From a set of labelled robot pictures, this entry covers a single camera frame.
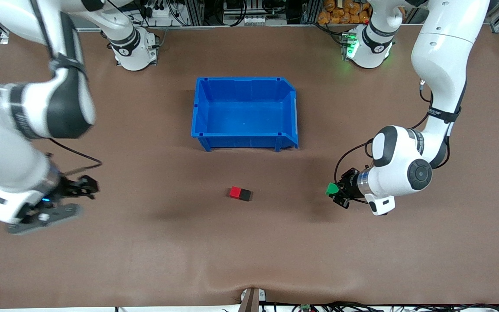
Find blue plastic storage bin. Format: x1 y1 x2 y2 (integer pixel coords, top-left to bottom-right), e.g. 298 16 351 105
191 77 299 152

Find metal table edge clamp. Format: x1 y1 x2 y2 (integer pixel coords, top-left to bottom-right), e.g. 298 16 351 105
239 287 267 312

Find orange snack bags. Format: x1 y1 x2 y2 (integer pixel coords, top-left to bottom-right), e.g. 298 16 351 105
317 0 371 25

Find grey socket strip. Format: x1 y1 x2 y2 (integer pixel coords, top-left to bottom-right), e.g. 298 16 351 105
227 15 285 26

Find white power strip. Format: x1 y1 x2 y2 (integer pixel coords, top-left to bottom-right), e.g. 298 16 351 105
139 0 172 19

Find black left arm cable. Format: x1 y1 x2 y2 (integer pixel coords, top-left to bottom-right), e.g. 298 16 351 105
334 139 376 187

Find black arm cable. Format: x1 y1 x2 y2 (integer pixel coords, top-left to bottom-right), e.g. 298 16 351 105
334 139 376 187
47 138 103 176

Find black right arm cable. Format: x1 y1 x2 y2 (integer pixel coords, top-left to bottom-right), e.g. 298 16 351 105
47 138 103 176

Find black cable bundle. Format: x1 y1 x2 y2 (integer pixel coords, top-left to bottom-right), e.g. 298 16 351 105
271 301 499 312

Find aluminium frame post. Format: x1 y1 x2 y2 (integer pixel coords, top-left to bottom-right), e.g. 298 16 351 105
185 0 204 26

